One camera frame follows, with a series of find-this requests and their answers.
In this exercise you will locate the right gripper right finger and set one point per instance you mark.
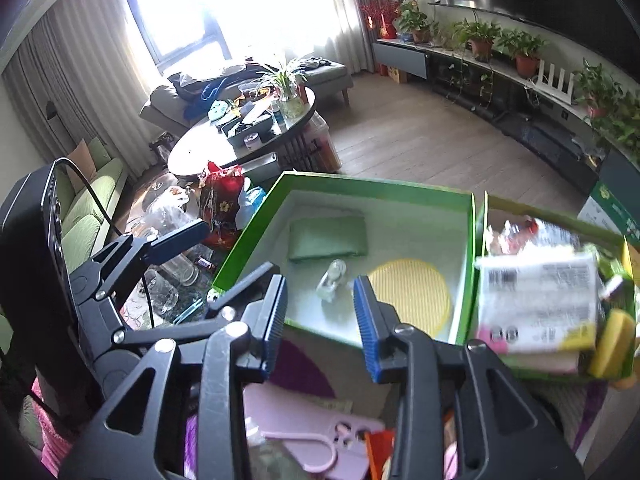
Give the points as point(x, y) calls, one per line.
point(399, 354)

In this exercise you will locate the green tray left box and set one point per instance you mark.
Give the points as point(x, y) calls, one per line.
point(403, 220)

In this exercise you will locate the round dark coffee table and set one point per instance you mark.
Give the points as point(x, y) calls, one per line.
point(209, 141)

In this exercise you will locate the yellow round silicone mat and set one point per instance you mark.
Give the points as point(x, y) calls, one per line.
point(416, 290)

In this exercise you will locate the yellow sponge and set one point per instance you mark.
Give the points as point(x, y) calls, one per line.
point(608, 360)

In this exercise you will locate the white wifi router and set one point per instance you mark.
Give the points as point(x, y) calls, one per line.
point(555, 82)

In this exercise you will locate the blue white tissue pack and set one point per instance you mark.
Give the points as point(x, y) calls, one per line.
point(249, 202)

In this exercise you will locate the green cloth pad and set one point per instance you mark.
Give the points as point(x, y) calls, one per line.
point(327, 237)

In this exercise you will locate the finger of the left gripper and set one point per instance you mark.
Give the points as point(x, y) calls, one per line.
point(242, 302)
point(176, 242)

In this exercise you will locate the grey sofa with clothes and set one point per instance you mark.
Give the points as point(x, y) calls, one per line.
point(182, 99)

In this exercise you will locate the orange snack packet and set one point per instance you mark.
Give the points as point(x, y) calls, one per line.
point(380, 446)

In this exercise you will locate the grey tv cabinet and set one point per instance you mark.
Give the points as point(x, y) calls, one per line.
point(556, 132)

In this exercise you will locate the green sofa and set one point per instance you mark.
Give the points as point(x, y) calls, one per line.
point(84, 228)

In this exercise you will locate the white wipes pack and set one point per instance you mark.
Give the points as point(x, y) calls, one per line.
point(543, 303)

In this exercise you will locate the small clear bottle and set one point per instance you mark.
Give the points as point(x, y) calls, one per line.
point(331, 280)

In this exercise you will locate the pink phone case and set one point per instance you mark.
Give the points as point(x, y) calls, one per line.
point(325, 442)

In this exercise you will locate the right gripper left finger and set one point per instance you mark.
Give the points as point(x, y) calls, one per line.
point(242, 352)

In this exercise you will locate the red snack bag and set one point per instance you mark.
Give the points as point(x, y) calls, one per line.
point(218, 203)

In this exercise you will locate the grey footstool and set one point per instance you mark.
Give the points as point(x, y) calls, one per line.
point(325, 77)

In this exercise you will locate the green tray box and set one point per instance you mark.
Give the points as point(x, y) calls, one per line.
point(403, 220)
point(505, 228)

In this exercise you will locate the green tray right box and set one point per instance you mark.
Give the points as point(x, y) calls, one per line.
point(505, 228)

